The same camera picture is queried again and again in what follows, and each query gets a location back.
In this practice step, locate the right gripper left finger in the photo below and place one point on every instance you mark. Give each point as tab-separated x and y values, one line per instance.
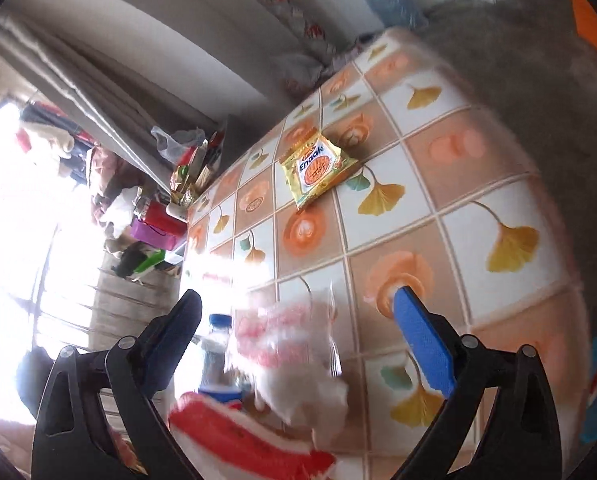
72	438

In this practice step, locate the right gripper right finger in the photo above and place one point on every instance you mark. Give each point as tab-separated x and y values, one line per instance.
522	435

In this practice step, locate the red white paper food bag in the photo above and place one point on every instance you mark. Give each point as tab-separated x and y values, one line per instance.
224	443

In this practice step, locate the Pepsi plastic bottle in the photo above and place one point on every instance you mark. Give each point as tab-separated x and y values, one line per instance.
216	380

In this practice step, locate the white tissue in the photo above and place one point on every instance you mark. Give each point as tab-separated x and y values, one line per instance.
304	395

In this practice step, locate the clear red-dotted plastic bag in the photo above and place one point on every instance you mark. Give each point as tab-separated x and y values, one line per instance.
288	333

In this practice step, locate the yellow snack packet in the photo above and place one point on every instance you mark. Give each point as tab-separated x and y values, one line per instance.
314	165

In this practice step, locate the purple container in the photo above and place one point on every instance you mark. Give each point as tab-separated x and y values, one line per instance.
154	237

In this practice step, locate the hanging clothes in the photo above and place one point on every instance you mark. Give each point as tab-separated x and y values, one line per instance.
48	135

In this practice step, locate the white plastic bag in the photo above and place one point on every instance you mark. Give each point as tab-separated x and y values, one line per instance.
172	146

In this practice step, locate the grey curtain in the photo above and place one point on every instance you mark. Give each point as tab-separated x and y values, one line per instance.
113	103

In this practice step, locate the orange chair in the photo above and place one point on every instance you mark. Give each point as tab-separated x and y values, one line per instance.
585	21

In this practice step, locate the patterned rolled mat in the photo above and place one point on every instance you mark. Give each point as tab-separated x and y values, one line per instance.
307	31

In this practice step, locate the blue water jug on floor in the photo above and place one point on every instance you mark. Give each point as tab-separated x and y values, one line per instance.
398	13

